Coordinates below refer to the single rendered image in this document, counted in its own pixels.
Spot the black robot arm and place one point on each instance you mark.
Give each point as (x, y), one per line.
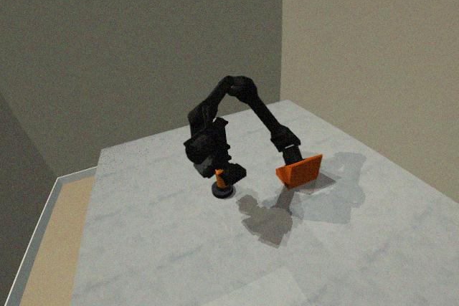
(206, 135)

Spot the orange knob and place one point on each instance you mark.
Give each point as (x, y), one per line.
(220, 181)

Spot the dark grey round pedestal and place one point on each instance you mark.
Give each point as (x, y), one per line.
(221, 193)

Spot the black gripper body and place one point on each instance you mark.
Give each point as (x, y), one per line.
(232, 173)

